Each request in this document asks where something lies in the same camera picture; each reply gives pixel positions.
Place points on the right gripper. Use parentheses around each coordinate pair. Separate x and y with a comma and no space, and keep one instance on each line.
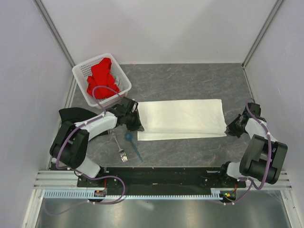
(231,129)

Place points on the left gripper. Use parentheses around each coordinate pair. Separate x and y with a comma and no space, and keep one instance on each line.
(137,126)

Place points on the white cloth napkin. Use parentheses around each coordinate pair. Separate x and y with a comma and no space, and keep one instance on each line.
(181,119)

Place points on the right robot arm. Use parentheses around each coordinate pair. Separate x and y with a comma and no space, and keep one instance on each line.
(264,156)

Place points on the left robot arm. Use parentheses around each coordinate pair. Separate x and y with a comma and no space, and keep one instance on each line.
(79,126)

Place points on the blue plastic spoon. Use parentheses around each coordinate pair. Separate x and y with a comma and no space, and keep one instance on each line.
(129,137)

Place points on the silver metal fork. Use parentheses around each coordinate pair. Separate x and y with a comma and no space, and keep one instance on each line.
(120,150)

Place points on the grey cloth in basket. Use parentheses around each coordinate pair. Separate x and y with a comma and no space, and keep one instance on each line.
(118,80)

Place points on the red cloth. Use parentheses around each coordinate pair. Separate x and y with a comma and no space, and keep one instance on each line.
(101,76)

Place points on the black cloth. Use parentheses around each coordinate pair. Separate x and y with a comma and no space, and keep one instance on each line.
(97,123)

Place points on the white plastic basket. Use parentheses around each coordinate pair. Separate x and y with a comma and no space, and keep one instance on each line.
(81,72)

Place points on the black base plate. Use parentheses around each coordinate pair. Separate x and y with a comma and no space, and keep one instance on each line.
(149,181)

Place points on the slotted cable duct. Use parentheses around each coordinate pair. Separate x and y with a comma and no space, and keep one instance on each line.
(97,194)

